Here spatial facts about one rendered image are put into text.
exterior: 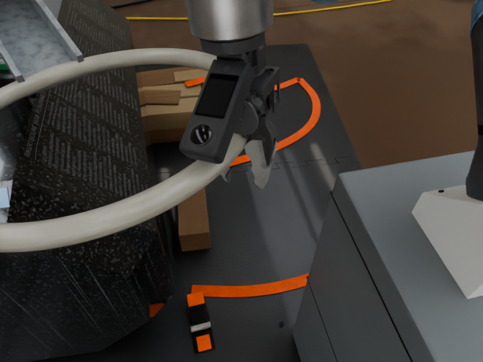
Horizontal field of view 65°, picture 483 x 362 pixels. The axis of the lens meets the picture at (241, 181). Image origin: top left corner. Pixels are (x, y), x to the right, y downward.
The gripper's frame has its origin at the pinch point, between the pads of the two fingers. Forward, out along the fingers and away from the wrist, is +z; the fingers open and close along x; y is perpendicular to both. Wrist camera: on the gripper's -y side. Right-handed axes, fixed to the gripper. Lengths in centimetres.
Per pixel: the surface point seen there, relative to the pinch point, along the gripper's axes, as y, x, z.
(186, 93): 111, 86, 56
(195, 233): 43, 46, 75
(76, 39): 50, 78, 4
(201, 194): 61, 53, 72
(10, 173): -2.9, 49.2, 8.5
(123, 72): 56, 69, 17
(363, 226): 10.9, -16.2, 15.1
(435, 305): 0.9, -28.2, 17.1
